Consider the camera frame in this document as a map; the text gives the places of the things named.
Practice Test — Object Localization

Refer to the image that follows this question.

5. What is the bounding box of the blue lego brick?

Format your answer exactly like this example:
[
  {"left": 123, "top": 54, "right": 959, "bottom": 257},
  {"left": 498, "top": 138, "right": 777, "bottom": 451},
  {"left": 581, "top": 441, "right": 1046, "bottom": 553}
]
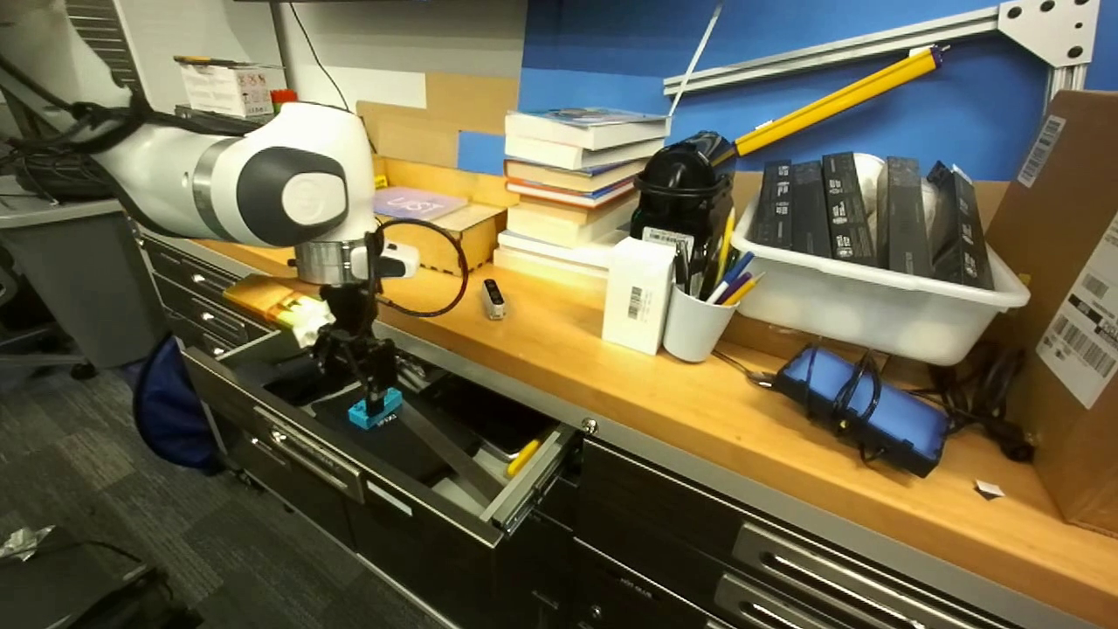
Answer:
[{"left": 345, "top": 385, "right": 409, "bottom": 436}]

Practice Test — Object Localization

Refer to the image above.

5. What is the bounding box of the small black white device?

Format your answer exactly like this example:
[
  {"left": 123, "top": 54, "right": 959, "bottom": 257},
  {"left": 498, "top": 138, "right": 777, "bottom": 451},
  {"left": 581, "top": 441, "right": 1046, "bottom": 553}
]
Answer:
[{"left": 477, "top": 277, "right": 510, "bottom": 324}]

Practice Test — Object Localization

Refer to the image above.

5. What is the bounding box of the white flat book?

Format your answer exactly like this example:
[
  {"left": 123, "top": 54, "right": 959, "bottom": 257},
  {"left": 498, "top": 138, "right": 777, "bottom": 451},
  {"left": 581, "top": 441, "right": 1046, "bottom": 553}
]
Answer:
[{"left": 492, "top": 228, "right": 618, "bottom": 287}]

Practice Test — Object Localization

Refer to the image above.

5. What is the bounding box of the white thick book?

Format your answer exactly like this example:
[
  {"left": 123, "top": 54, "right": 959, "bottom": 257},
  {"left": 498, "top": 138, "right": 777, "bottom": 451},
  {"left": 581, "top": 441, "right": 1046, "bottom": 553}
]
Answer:
[{"left": 498, "top": 133, "right": 667, "bottom": 173}]

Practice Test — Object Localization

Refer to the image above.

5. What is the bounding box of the black drawer cabinet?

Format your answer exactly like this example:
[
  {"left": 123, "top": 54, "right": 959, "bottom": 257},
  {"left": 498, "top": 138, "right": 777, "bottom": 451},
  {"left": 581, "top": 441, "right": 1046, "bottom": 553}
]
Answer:
[{"left": 135, "top": 228, "right": 1051, "bottom": 629}]

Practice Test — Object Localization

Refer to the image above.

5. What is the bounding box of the white plastic bin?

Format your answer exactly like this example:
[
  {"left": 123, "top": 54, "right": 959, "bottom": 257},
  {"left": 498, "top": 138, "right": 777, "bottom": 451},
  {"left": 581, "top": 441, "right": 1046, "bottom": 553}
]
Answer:
[{"left": 730, "top": 202, "right": 1035, "bottom": 370}]

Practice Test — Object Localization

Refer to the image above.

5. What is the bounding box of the large cardboard box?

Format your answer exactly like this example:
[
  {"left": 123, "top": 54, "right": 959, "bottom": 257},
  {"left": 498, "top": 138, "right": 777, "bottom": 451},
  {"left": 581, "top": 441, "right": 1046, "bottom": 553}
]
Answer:
[{"left": 982, "top": 87, "right": 1118, "bottom": 539}]

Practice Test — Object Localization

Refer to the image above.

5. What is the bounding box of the crumpled white paper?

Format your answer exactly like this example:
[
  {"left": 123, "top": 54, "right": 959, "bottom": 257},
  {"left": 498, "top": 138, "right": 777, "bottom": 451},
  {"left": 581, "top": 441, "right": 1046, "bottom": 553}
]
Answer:
[{"left": 0, "top": 521, "right": 60, "bottom": 564}]

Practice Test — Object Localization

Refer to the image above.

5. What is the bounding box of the yellow bar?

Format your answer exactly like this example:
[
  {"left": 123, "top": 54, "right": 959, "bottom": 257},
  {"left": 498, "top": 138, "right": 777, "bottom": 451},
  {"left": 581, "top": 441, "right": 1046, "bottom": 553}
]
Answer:
[{"left": 725, "top": 45, "right": 942, "bottom": 161}]

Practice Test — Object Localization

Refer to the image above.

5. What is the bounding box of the thin white rod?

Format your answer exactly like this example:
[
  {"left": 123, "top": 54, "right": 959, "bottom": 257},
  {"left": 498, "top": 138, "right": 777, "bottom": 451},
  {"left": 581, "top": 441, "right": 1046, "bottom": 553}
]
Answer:
[{"left": 665, "top": 0, "right": 725, "bottom": 138}]

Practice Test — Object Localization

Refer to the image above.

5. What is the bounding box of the white switch box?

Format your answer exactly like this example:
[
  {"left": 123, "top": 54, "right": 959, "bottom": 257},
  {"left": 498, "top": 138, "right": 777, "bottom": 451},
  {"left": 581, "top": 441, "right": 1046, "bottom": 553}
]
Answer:
[{"left": 596, "top": 234, "right": 681, "bottom": 361}]

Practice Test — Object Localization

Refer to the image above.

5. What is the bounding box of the open wooden box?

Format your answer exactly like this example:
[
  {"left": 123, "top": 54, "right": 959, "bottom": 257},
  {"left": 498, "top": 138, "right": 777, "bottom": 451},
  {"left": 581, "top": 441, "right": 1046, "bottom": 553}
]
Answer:
[{"left": 365, "top": 186, "right": 510, "bottom": 279}]

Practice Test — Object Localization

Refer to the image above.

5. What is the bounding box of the blue pen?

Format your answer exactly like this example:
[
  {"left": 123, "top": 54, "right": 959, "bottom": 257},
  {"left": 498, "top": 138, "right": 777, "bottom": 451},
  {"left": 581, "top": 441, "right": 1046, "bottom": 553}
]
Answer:
[{"left": 708, "top": 246, "right": 759, "bottom": 302}]

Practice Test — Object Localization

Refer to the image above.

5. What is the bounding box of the red edged book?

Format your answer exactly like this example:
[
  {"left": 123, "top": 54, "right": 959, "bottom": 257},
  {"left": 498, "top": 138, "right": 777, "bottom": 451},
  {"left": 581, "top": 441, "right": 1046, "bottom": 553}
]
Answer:
[{"left": 503, "top": 179, "right": 643, "bottom": 213}]

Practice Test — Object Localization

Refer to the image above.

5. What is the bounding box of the cream thick book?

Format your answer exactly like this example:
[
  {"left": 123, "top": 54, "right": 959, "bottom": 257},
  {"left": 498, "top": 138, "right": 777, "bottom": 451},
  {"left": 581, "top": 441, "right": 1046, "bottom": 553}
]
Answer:
[{"left": 503, "top": 192, "right": 643, "bottom": 246}]

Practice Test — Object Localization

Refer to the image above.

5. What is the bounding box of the black bag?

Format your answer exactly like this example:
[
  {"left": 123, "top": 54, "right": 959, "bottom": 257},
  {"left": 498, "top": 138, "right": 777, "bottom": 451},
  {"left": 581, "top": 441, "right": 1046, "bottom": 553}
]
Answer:
[{"left": 630, "top": 126, "right": 739, "bottom": 263}]

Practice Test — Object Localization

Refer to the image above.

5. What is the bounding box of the black power cable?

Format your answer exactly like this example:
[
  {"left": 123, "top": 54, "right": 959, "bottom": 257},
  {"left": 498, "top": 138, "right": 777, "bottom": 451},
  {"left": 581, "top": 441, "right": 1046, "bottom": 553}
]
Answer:
[{"left": 928, "top": 341, "right": 1040, "bottom": 464}]

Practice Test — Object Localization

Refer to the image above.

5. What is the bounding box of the white cup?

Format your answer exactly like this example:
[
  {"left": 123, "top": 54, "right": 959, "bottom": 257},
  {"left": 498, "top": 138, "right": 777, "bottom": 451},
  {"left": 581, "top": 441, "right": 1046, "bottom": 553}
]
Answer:
[{"left": 661, "top": 284, "right": 739, "bottom": 366}]

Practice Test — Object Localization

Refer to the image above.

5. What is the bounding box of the yellow pen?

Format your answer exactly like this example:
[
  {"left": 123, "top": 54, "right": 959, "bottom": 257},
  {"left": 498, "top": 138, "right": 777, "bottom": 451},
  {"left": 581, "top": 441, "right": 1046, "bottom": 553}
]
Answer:
[{"left": 721, "top": 272, "right": 761, "bottom": 310}]

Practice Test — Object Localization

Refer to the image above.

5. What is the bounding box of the black metal drawer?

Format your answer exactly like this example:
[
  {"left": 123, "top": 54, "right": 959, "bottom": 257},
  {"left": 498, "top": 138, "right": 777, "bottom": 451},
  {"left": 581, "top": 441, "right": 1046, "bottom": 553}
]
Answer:
[{"left": 183, "top": 327, "right": 577, "bottom": 553}]

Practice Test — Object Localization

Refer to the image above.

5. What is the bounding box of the yellow packet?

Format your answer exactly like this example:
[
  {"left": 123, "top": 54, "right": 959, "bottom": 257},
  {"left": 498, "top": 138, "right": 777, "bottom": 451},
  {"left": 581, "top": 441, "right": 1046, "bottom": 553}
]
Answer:
[{"left": 219, "top": 277, "right": 333, "bottom": 349}]

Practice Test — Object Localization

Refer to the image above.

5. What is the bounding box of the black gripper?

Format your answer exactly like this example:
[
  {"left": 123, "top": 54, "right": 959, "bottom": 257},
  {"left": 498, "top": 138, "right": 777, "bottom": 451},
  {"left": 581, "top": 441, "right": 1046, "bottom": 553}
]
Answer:
[{"left": 308, "top": 279, "right": 405, "bottom": 411}]

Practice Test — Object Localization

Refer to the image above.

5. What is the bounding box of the tan cover book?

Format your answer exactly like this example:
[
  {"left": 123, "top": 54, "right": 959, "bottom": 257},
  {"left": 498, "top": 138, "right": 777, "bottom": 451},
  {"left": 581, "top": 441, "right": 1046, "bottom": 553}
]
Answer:
[{"left": 503, "top": 156, "right": 651, "bottom": 196}]

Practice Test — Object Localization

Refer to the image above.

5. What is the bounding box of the blue cloth bag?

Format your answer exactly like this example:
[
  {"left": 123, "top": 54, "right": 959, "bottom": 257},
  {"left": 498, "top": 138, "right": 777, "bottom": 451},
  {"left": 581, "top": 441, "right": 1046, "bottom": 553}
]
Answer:
[{"left": 130, "top": 331, "right": 230, "bottom": 477}]

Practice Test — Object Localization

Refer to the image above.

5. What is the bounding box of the aluminium rail with bracket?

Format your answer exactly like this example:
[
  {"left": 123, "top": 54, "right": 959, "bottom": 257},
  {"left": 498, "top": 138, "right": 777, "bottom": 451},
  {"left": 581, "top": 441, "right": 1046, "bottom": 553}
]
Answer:
[{"left": 661, "top": 0, "right": 1104, "bottom": 96}]

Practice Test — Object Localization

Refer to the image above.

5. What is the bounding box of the purple book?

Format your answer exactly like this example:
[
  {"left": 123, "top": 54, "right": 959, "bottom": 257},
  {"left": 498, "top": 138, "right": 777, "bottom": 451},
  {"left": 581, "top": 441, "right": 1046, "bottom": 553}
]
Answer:
[{"left": 371, "top": 186, "right": 470, "bottom": 228}]

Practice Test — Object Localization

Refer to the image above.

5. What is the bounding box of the white labelled box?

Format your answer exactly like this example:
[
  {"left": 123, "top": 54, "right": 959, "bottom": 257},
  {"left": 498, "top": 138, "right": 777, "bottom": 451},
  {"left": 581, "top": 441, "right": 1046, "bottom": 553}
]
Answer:
[{"left": 172, "top": 52, "right": 280, "bottom": 122}]

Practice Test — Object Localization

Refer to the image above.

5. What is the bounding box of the black box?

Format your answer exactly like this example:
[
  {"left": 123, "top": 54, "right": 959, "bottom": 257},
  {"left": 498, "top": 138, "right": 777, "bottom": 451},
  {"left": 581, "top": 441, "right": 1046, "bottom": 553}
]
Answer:
[
  {"left": 817, "top": 150, "right": 881, "bottom": 270},
  {"left": 745, "top": 156, "right": 796, "bottom": 246},
  {"left": 874, "top": 154, "right": 937, "bottom": 279},
  {"left": 784, "top": 154, "right": 834, "bottom": 257},
  {"left": 921, "top": 156, "right": 994, "bottom": 288}
]

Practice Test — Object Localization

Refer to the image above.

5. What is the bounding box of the grey cover book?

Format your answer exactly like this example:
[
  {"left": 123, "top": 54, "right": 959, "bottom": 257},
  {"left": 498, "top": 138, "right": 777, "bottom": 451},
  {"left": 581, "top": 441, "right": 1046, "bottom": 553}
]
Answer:
[{"left": 503, "top": 103, "right": 672, "bottom": 154}]

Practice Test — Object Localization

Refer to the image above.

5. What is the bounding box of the yellow item in drawer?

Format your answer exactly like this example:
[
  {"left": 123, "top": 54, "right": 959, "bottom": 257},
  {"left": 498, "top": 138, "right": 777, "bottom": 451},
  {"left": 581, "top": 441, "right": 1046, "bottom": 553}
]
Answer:
[{"left": 503, "top": 433, "right": 546, "bottom": 477}]

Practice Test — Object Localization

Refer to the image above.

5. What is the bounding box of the black looped cable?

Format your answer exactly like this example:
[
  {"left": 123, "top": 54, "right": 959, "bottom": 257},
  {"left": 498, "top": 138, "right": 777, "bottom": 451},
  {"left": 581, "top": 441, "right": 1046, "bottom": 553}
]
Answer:
[{"left": 365, "top": 215, "right": 470, "bottom": 322}]

